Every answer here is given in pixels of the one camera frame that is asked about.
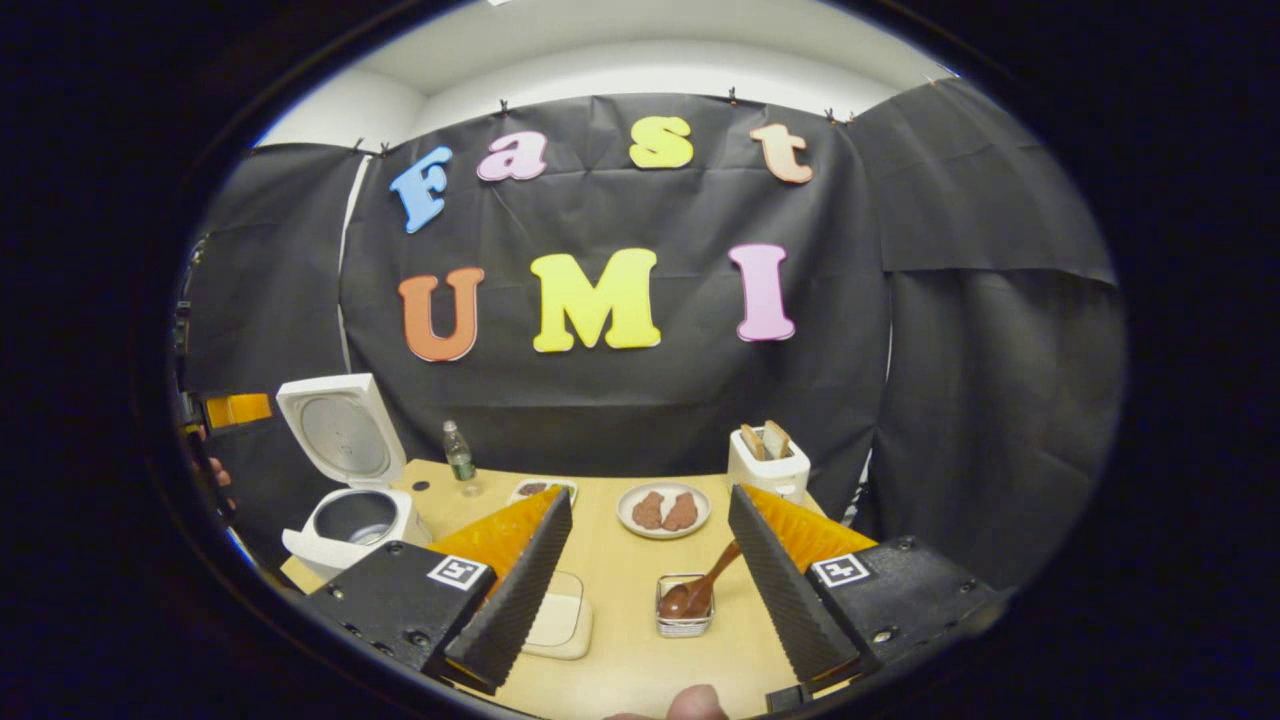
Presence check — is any white round plate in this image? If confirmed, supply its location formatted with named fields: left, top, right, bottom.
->
left=617, top=483, right=712, bottom=541

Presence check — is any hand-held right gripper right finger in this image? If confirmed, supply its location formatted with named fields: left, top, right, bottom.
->
left=728, top=484, right=1019, bottom=695

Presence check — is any white rice cooker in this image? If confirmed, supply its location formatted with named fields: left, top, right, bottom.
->
left=276, top=373, right=432, bottom=582

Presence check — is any white toaster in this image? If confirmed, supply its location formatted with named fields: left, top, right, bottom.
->
left=728, top=428, right=812, bottom=505

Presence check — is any brown wooden spoon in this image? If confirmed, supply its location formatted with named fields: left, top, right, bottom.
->
left=659, top=541, right=744, bottom=620

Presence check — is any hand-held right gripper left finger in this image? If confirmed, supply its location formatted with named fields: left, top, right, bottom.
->
left=308, top=486, right=578, bottom=698

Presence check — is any clear green-label plastic bottle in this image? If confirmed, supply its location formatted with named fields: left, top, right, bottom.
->
left=443, top=420, right=480, bottom=484

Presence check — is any metal wire chopstick holder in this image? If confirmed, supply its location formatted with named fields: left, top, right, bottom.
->
left=656, top=573, right=716, bottom=639

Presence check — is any white divided grain dish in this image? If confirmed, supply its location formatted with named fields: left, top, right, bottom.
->
left=508, top=478, right=579, bottom=507

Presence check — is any clear plastic rice container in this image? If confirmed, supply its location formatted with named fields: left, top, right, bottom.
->
left=522, top=571, right=594, bottom=662

